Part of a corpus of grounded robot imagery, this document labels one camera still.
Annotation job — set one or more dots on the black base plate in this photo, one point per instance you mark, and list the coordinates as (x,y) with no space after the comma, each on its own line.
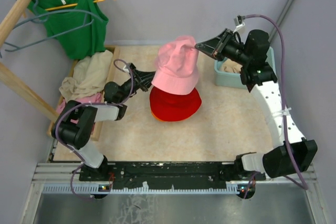
(166,175)

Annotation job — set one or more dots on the beige garment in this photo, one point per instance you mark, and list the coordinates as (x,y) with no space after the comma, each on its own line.
(88,78)

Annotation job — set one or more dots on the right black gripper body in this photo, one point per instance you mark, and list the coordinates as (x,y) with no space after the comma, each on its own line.
(231,49)

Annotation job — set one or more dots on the red hat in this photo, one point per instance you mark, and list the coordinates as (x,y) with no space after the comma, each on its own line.
(163,101)

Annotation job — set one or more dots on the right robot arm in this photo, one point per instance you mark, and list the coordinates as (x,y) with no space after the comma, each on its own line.
(291,152)

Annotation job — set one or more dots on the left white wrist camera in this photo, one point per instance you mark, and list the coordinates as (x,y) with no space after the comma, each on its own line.
(128,67)

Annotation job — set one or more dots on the beige bucket hat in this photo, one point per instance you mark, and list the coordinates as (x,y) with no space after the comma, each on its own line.
(230,67)

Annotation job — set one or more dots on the aluminium rail frame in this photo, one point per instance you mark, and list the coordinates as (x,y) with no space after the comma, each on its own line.
(63,178)

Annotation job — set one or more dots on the light blue plastic bin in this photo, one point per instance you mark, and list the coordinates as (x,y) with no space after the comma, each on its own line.
(232,80)

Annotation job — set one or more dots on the wooden clothes rack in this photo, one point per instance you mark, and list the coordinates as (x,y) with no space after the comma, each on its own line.
(42,67)

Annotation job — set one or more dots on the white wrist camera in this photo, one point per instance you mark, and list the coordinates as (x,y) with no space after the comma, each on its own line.
(128,67)
(239,23)

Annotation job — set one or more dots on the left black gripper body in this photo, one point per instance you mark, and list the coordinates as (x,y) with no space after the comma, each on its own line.
(137,80)

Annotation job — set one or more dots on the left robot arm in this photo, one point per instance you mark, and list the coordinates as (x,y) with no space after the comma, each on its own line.
(76,122)

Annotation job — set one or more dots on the green tank top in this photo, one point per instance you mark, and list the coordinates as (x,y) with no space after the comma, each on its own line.
(81,48)

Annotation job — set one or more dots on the orange bucket hat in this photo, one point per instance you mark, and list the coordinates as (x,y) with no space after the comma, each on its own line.
(170,116)

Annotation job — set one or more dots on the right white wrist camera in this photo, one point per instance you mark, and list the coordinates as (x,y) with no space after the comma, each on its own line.
(239,23)

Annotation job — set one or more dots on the pink hat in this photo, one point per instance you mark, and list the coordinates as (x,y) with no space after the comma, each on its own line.
(176,66)

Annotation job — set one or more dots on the grey clothes hanger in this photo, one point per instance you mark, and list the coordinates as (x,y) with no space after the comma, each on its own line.
(85,20)

